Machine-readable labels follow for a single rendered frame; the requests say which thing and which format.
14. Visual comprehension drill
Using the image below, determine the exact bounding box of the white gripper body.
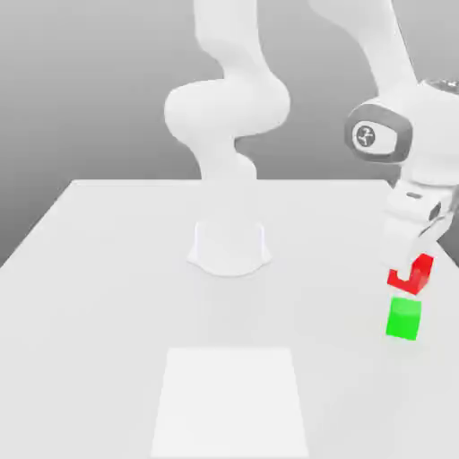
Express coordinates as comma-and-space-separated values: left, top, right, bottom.
380, 210, 454, 273

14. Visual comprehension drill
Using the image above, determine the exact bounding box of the small red cube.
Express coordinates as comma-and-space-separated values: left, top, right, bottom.
386, 253, 435, 297

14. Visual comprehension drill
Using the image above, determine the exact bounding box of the small green cube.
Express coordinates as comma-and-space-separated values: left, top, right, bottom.
385, 296, 423, 342

